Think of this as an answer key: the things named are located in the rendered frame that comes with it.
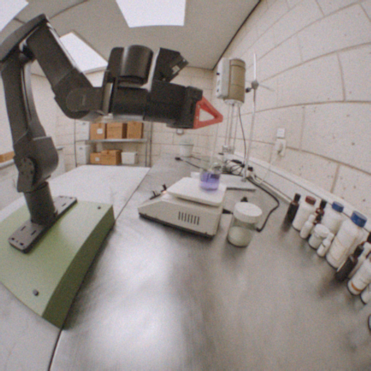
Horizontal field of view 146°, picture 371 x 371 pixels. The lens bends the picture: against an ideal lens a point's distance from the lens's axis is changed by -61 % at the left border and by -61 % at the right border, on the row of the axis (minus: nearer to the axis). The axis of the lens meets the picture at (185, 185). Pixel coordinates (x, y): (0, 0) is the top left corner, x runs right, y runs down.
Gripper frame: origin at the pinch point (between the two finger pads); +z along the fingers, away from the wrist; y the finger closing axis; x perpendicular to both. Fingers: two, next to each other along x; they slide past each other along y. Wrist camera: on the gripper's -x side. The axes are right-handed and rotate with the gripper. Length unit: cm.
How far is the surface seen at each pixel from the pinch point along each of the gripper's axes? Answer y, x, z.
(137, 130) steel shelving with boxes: 215, 3, 1
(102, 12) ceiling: 108, -128, -68
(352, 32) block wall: -28, -52, 37
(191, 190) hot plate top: 1.4, 16.0, -3.1
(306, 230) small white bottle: -17.7, 21.1, 23.3
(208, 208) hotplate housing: -4.0, 17.7, -1.5
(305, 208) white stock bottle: -14.2, 16.6, 25.4
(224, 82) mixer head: 27.0, -22.5, 19.8
